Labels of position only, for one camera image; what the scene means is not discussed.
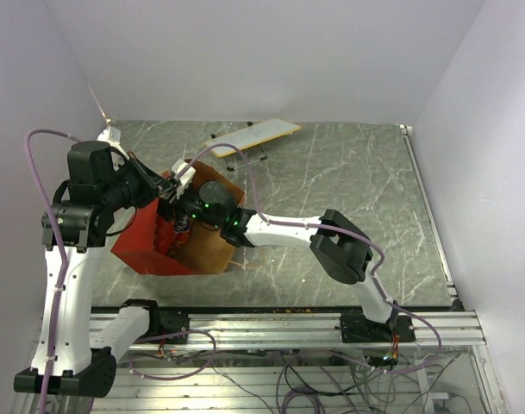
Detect aluminium rail frame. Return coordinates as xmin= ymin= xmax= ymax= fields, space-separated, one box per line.
xmin=11 ymin=310 xmax=491 ymax=414

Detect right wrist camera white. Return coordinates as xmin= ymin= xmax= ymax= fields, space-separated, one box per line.
xmin=170 ymin=160 xmax=196 ymax=198

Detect red candy bag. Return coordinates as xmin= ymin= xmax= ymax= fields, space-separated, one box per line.
xmin=153 ymin=215 xmax=191 ymax=257

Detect red and brown paper bag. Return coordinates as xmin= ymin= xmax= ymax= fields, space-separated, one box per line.
xmin=109 ymin=161 xmax=266 ymax=277

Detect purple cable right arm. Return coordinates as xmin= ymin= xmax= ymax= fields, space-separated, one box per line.
xmin=188 ymin=146 xmax=444 ymax=375

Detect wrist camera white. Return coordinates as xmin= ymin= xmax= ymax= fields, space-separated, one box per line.
xmin=97 ymin=125 xmax=128 ymax=170
xmin=170 ymin=160 xmax=196 ymax=198

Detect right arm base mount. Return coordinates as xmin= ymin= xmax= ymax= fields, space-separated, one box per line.
xmin=334 ymin=313 xmax=416 ymax=344

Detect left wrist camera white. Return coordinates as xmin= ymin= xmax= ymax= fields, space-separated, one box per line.
xmin=97 ymin=125 xmax=128 ymax=170

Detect loose cables under frame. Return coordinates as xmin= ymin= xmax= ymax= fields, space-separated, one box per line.
xmin=128 ymin=325 xmax=457 ymax=414

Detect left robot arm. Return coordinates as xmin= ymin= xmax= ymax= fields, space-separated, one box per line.
xmin=14 ymin=141 xmax=176 ymax=398

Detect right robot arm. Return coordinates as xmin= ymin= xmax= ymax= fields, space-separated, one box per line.
xmin=169 ymin=180 xmax=398 ymax=342

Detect small whiteboard on stand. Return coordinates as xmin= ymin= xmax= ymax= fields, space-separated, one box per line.
xmin=204 ymin=118 xmax=302 ymax=172

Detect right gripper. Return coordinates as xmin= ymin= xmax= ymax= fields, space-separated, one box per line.
xmin=149 ymin=180 xmax=223 ymax=229

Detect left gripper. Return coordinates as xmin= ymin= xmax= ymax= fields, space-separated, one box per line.
xmin=102 ymin=150 xmax=174 ymax=210

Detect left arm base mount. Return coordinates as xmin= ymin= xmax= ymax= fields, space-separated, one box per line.
xmin=143 ymin=310 xmax=190 ymax=344

